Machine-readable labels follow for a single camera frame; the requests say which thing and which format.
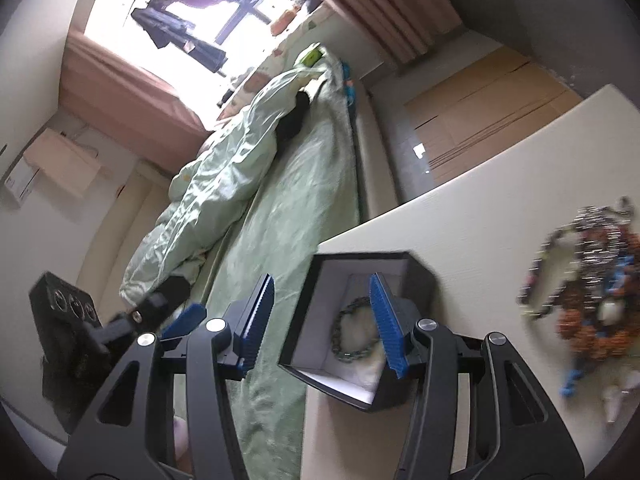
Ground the person's left hand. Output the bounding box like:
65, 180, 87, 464
174, 416, 193, 474

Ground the pink curtain left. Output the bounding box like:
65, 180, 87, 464
58, 30, 208, 174

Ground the flattened cardboard on floor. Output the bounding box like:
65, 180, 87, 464
405, 47, 582, 185

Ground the black jewelry box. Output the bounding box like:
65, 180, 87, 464
279, 252, 436, 412

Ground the black item under duvet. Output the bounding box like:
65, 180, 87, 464
276, 90, 310, 150

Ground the green toy on bed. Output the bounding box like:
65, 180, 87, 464
300, 47, 323, 67

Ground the floral window seat cushion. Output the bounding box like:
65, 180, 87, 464
217, 3, 334, 120

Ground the beige hanging wall cloth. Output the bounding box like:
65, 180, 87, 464
23, 128, 102, 198

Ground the light green crumpled duvet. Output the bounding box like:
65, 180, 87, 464
118, 58, 332, 306

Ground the green bed mattress sheet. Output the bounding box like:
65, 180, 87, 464
198, 51, 360, 479

